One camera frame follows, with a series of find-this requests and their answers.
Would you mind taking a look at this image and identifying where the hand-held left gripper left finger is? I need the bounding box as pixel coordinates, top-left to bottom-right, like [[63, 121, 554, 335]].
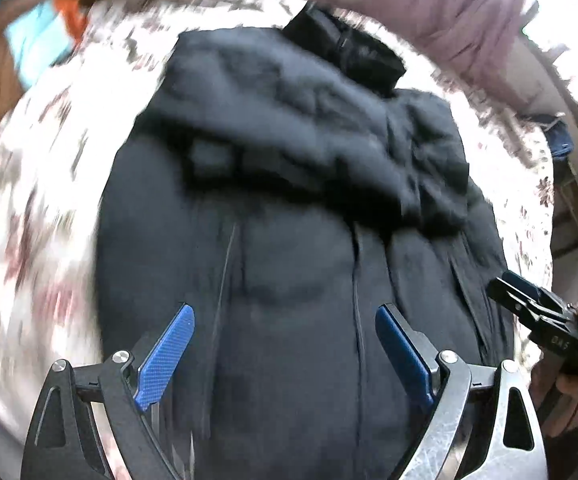
[[21, 302, 196, 480]]

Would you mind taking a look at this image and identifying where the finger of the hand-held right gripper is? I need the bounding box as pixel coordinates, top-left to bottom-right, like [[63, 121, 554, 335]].
[[502, 270, 544, 301], [486, 280, 537, 323]]

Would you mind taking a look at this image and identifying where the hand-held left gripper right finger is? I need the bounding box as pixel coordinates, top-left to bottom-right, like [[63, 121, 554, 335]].
[[375, 303, 550, 480]]

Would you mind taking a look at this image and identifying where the dark navy padded coat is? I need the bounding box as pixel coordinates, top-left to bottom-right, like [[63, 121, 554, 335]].
[[94, 2, 520, 480]]

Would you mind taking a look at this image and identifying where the person's right hand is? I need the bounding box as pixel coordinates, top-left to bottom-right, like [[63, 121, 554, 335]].
[[531, 362, 578, 436]]

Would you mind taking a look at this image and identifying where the blue bag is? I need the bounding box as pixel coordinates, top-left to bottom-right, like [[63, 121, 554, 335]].
[[544, 117, 576, 162]]

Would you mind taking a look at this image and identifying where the floral patterned bed blanket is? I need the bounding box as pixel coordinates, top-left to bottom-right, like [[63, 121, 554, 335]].
[[0, 0, 557, 461]]

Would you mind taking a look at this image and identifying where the barred window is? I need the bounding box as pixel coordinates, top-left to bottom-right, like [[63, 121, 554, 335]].
[[474, 0, 578, 121]]

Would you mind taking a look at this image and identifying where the striped orange blue brown pillow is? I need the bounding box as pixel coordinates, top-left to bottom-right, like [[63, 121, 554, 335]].
[[0, 0, 90, 143]]

